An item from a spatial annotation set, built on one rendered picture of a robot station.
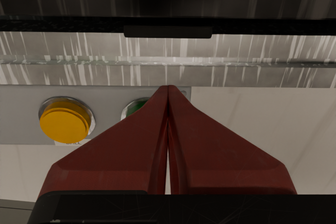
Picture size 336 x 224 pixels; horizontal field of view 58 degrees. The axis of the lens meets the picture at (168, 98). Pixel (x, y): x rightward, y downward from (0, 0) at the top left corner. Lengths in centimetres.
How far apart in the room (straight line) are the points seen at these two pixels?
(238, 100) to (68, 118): 21
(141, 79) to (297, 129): 26
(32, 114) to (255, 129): 28
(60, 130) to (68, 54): 7
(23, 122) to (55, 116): 4
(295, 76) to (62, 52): 18
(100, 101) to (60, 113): 3
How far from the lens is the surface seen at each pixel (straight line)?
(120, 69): 23
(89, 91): 25
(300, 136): 45
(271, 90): 39
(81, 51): 23
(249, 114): 40
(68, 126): 26
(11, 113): 29
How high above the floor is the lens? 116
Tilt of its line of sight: 53 degrees down
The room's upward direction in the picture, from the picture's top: 180 degrees clockwise
